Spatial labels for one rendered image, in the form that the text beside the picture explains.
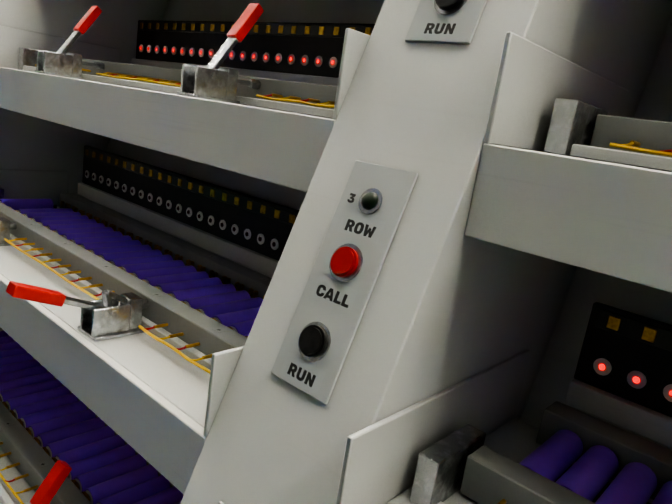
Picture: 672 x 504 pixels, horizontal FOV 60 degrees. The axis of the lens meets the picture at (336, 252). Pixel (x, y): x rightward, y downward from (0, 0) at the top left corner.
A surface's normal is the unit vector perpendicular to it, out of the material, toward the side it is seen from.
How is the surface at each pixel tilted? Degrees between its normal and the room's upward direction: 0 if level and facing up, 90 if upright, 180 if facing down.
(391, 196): 90
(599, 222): 111
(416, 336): 90
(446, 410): 90
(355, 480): 90
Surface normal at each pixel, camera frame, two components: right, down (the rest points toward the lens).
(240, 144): -0.66, 0.07
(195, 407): 0.15, -0.96
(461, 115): -0.56, -0.27
